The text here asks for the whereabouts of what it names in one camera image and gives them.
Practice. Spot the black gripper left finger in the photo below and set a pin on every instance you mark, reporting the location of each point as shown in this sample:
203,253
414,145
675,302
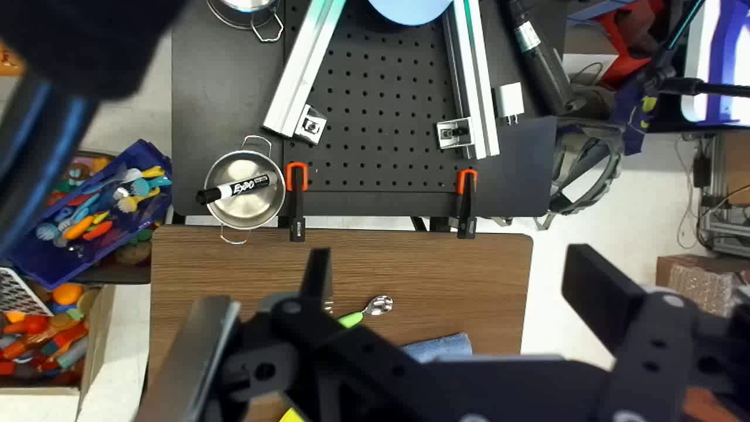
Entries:
303,329

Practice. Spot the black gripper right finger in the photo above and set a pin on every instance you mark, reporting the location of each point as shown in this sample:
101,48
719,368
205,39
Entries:
633,323

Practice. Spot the orange black clamp left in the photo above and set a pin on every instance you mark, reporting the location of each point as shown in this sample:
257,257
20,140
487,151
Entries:
296,186

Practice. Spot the orange black clamp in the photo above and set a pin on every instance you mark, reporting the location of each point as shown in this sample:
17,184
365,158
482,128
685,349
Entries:
464,202
296,186

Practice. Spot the black dry erase marker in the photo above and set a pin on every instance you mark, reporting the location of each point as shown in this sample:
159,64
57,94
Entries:
234,187

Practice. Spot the blue folded cloth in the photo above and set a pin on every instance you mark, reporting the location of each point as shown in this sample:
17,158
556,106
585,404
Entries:
436,347

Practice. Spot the orange black clamp right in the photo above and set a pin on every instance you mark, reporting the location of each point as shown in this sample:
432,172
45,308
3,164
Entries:
464,202

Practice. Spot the blue bag of toys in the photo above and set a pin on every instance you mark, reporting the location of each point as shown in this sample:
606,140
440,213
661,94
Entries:
98,219

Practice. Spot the black perforated board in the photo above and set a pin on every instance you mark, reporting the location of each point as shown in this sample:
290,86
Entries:
384,89

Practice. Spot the green handled scoop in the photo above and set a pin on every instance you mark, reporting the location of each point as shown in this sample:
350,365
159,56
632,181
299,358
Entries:
374,308

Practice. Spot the steel pot with handles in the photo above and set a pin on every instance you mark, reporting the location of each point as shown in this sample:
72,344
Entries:
241,216

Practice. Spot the aluminium extrusion rail left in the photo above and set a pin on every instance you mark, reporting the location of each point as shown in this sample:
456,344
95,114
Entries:
290,111

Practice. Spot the aluminium extrusion rail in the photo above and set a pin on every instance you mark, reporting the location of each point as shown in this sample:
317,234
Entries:
476,126
290,111

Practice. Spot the aluminium extrusion rail right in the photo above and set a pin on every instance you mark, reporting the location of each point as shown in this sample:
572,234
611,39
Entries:
476,126

